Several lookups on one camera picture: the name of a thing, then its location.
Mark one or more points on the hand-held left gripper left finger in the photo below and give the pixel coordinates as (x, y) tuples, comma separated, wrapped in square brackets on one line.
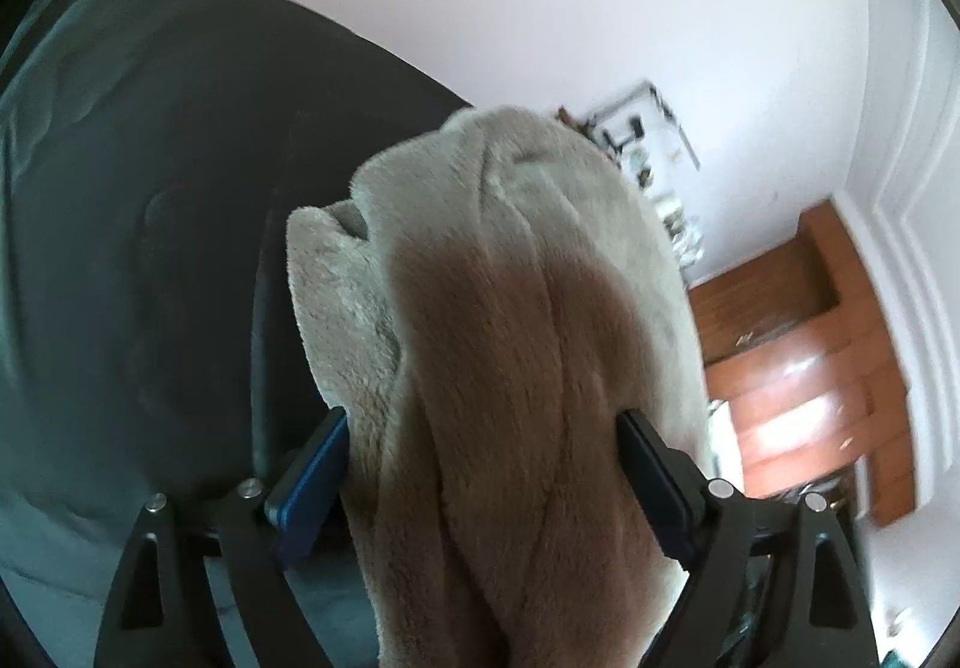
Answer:
[(315, 488)]

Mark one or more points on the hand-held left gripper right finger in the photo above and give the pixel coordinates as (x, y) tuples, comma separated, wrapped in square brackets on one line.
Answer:
[(652, 480)]

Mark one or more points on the beige fluffy towel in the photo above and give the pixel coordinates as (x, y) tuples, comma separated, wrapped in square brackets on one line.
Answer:
[(510, 353)]

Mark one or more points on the dark bed blanket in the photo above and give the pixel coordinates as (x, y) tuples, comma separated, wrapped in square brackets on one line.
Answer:
[(150, 226)]

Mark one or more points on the black desk lamp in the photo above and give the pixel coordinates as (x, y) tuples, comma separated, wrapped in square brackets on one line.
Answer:
[(675, 124)]

